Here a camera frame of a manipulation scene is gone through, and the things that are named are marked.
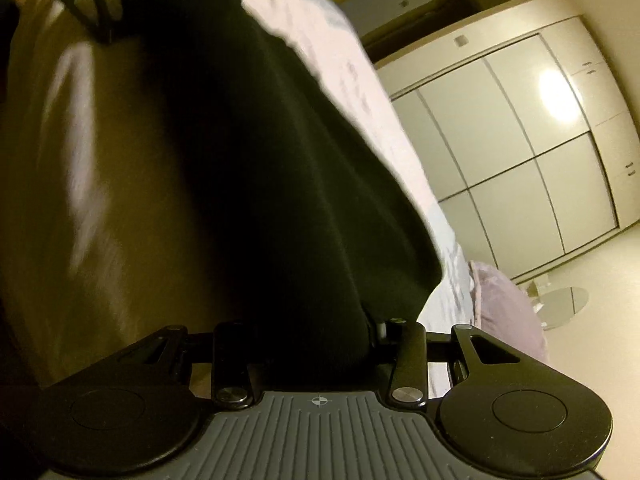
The black zip jacket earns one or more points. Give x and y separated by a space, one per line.
307 239

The pink pillow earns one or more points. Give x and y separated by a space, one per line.
502 310

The cream wardrobe with panel doors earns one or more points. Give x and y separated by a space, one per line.
530 147

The round glass side table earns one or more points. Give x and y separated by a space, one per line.
557 308

